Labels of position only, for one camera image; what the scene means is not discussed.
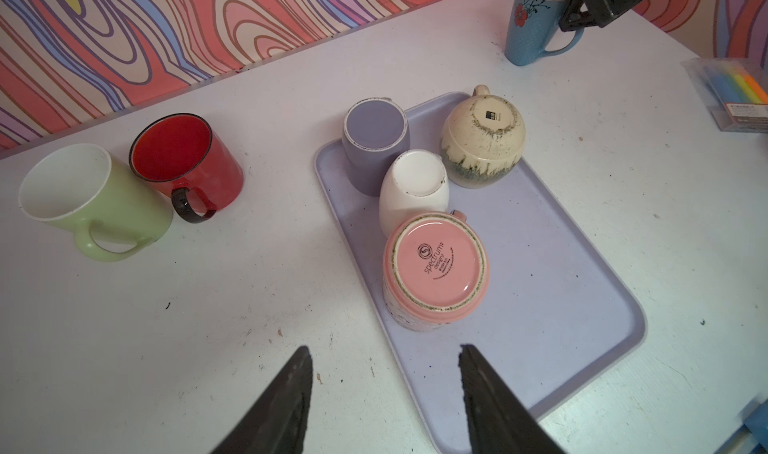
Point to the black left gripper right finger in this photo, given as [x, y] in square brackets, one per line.
[497, 421]

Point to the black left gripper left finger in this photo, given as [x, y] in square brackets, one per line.
[277, 421]

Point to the blue floral mug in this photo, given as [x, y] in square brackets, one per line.
[532, 26]

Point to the pink cartoon mug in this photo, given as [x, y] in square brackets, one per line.
[436, 271]

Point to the white mug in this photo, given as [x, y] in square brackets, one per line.
[416, 182]

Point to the light green mug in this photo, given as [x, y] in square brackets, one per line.
[87, 191]

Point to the red mug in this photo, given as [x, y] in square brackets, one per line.
[183, 158]

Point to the lavender mug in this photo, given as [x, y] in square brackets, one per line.
[375, 132]

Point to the lavender plastic tray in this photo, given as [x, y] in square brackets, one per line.
[554, 317]

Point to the box of coloured markers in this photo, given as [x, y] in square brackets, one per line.
[734, 91]

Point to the blue toy brick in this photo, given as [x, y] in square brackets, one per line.
[755, 421]

